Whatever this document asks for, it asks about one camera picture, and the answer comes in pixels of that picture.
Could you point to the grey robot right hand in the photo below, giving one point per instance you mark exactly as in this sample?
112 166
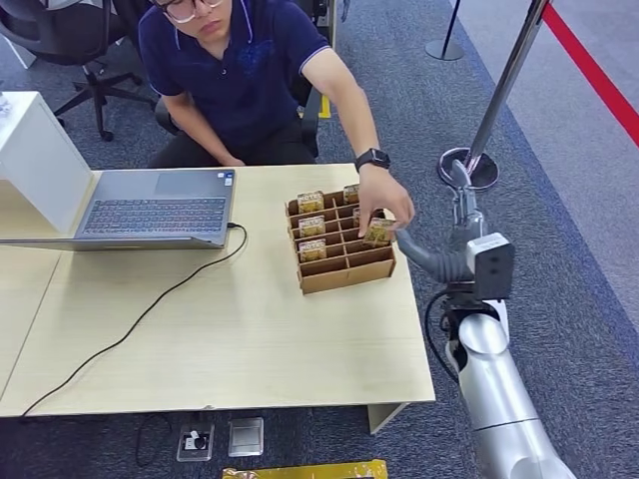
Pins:
439 264

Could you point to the person's left hand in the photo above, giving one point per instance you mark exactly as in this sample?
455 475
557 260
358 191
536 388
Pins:
381 195

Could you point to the person's right hand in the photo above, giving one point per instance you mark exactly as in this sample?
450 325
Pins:
232 160

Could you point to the gold hotel card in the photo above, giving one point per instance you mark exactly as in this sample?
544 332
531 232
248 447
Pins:
313 250
378 235
351 193
312 227
310 202

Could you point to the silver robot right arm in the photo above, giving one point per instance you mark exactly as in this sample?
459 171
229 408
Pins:
494 383

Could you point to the person's left forearm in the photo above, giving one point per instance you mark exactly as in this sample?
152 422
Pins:
350 109

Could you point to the person's right forearm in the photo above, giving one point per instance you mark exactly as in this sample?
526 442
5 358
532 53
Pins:
195 125

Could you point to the person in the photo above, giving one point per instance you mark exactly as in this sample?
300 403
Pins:
239 79

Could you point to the brown cardboard card holder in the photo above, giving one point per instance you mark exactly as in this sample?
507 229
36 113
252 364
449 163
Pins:
344 268

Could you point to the black wristwatch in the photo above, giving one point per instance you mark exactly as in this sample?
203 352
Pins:
373 159

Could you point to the chrome stanchion base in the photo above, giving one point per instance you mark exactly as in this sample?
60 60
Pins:
486 173

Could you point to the grey laptop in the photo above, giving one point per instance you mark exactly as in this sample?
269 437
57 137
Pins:
155 211

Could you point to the yellow floor marker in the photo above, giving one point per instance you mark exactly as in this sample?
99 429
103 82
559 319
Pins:
325 107

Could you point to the dark stanchion base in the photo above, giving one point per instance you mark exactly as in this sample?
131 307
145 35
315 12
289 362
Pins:
444 51

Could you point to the wooden desk leg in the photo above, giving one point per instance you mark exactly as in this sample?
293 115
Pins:
384 416

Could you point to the white box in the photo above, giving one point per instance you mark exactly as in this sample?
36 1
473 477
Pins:
35 158

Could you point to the yellow foil package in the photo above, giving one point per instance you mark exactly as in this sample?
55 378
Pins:
304 471

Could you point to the metal floor plate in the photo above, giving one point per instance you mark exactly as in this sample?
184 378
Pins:
245 437

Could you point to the red barrier belt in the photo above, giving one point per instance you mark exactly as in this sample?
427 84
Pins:
594 76

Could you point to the floor power socket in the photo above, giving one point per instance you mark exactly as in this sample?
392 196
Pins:
195 441

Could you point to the black camera bracket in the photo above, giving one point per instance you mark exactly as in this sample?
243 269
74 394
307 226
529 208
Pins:
467 297

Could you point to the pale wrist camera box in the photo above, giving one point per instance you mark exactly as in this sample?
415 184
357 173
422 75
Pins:
492 264

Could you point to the chrome stanchion post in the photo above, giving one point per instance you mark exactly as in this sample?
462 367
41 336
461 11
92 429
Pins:
504 86

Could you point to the dark stanchion post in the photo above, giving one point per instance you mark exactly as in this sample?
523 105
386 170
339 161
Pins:
452 20

